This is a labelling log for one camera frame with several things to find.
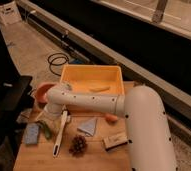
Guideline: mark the bunch of purple grapes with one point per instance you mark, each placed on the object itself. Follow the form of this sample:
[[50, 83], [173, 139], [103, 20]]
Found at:
[[78, 146]]

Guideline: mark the yellow banana in bin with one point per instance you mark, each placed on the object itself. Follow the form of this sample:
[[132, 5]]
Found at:
[[99, 89]]

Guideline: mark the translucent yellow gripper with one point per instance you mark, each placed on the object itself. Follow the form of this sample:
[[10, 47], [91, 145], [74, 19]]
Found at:
[[48, 121]]

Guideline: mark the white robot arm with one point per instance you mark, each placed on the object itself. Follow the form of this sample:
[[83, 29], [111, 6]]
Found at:
[[147, 128]]

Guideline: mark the blue sponge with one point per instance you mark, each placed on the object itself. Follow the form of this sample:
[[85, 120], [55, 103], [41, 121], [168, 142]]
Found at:
[[31, 134]]

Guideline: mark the red bowl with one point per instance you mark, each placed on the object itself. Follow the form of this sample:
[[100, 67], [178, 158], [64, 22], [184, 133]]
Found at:
[[40, 94]]

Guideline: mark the yellow plastic bin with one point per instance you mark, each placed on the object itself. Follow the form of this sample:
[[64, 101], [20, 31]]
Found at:
[[83, 77]]

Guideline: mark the black side cart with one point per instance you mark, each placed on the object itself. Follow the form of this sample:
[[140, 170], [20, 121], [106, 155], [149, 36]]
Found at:
[[13, 100]]

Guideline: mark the orange fruit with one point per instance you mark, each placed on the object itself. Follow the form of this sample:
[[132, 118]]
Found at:
[[111, 118]]

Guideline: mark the white box on floor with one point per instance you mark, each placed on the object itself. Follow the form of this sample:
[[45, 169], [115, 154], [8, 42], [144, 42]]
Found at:
[[9, 13]]

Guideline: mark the green pepper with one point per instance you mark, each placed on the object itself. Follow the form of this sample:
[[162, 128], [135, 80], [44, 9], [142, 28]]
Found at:
[[46, 130]]

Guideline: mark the blue folded cloth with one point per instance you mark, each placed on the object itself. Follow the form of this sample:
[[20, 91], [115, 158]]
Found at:
[[89, 126]]

